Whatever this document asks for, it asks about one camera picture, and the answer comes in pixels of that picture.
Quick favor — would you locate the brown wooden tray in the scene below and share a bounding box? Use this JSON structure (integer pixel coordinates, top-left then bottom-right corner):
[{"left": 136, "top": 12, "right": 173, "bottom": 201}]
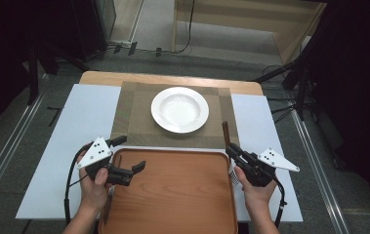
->
[{"left": 97, "top": 147, "right": 239, "bottom": 234}]

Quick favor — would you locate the white round plate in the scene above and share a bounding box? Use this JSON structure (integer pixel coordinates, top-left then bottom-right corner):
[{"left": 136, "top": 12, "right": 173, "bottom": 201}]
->
[{"left": 150, "top": 86, "right": 211, "bottom": 135}]

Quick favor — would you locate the person's right hand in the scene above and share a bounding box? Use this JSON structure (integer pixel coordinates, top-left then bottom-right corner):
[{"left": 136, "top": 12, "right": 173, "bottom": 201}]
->
[{"left": 233, "top": 165, "right": 278, "bottom": 214}]

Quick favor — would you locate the person's left hand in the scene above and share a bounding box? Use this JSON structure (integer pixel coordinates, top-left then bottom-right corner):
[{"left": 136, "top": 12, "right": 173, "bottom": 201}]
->
[{"left": 76, "top": 150, "right": 116, "bottom": 213}]

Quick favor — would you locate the wooden-handled fork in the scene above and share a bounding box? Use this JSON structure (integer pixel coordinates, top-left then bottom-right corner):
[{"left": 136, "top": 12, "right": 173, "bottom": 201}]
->
[{"left": 222, "top": 121, "right": 241, "bottom": 187}]

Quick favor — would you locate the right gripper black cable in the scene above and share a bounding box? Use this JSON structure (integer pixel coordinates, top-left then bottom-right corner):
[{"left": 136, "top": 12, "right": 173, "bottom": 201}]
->
[{"left": 272, "top": 175, "right": 288, "bottom": 229}]

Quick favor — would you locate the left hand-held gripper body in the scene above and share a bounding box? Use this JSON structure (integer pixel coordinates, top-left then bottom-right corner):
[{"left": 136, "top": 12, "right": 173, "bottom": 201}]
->
[{"left": 76, "top": 136, "right": 113, "bottom": 181}]

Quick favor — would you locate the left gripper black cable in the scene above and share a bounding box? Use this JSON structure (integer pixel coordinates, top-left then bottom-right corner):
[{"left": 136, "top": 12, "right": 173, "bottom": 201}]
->
[{"left": 62, "top": 143, "right": 93, "bottom": 226}]

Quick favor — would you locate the brown woven placemat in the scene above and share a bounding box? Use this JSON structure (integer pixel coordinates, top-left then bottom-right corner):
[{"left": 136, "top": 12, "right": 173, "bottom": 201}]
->
[{"left": 108, "top": 81, "right": 241, "bottom": 150}]

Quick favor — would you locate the white table cover board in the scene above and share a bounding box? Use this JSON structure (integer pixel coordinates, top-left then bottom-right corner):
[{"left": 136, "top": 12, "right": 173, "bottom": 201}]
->
[{"left": 16, "top": 83, "right": 304, "bottom": 224}]

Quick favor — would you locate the light wooden table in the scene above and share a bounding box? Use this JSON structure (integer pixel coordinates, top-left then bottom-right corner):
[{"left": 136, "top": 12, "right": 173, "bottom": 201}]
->
[{"left": 78, "top": 70, "right": 265, "bottom": 97}]

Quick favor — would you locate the light wooden shelf unit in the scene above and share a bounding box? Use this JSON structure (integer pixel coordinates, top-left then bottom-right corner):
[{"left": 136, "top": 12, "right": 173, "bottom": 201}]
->
[{"left": 171, "top": 0, "right": 327, "bottom": 65}]

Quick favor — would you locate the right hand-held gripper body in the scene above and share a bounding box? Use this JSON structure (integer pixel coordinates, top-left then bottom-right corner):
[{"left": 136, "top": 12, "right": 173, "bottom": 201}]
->
[{"left": 241, "top": 147, "right": 301, "bottom": 188}]

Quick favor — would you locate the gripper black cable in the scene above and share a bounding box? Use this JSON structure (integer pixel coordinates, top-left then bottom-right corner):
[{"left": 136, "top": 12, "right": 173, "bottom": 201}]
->
[
  {"left": 62, "top": 143, "right": 93, "bottom": 226},
  {"left": 272, "top": 175, "right": 288, "bottom": 229}
]

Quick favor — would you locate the black hanging cable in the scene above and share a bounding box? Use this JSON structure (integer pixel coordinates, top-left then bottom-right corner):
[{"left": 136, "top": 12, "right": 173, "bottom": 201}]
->
[{"left": 174, "top": 0, "right": 196, "bottom": 55}]

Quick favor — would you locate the black tripod stand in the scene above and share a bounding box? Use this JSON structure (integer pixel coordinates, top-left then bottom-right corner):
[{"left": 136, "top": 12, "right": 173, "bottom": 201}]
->
[{"left": 252, "top": 48, "right": 323, "bottom": 122}]

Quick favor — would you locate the metal floor rail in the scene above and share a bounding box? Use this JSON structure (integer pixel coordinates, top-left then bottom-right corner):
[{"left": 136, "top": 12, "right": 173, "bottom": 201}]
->
[
  {"left": 288, "top": 99, "right": 351, "bottom": 234},
  {"left": 0, "top": 92, "right": 48, "bottom": 217}
]

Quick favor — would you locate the black cabinet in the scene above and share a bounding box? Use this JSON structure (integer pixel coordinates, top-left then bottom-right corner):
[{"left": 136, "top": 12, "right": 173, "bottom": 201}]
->
[{"left": 70, "top": 0, "right": 117, "bottom": 62}]

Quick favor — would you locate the black metal stand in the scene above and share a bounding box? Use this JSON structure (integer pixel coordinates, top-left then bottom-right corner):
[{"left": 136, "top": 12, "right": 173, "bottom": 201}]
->
[{"left": 22, "top": 40, "right": 91, "bottom": 106}]

